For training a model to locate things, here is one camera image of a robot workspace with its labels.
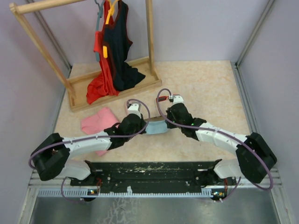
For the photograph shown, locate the pink shirt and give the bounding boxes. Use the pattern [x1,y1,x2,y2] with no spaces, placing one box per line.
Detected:
[81,106,120,157]

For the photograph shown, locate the red sunglasses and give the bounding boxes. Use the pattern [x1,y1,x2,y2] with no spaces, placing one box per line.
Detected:
[156,96,169,103]

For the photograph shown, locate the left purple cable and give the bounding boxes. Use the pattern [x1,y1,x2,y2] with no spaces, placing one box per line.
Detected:
[28,99,151,168]

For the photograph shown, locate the purple cable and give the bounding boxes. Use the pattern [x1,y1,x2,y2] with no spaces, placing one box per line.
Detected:
[28,99,151,168]
[156,88,274,191]

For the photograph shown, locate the red tank top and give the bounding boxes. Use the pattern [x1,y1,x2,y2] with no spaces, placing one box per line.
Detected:
[86,0,120,105]

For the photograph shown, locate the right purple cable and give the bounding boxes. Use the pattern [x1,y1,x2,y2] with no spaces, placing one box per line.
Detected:
[156,88,274,191]

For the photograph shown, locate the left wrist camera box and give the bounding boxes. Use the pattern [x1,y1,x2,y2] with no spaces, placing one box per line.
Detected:
[128,102,142,117]

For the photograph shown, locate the black tank top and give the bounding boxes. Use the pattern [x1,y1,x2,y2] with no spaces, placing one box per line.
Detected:
[103,0,146,91]

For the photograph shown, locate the yellow hanger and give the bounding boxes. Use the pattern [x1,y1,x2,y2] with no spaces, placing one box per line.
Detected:
[102,0,119,58]

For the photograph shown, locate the grey-blue hanger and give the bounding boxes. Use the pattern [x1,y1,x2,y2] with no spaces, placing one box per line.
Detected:
[94,0,105,62]

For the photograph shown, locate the wooden clothes rack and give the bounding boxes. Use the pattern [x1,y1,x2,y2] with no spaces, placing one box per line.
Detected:
[9,0,162,112]

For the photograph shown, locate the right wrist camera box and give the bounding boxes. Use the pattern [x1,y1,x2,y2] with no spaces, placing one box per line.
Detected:
[168,94,184,105]

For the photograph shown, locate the brown glasses case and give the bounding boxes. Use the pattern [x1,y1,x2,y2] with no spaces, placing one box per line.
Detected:
[144,118,169,136]

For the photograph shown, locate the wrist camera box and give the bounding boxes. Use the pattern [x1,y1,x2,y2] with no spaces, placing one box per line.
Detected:
[128,102,142,117]
[168,94,184,105]

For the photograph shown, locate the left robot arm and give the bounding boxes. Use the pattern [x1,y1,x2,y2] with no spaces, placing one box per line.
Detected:
[28,114,148,185]

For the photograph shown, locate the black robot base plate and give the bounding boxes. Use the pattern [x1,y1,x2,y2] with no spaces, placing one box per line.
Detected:
[71,161,236,194]

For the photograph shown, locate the white cable duct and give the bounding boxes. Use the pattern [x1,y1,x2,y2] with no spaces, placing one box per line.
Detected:
[37,186,232,198]

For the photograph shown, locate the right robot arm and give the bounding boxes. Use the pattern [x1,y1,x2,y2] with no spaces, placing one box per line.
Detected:
[166,103,277,185]

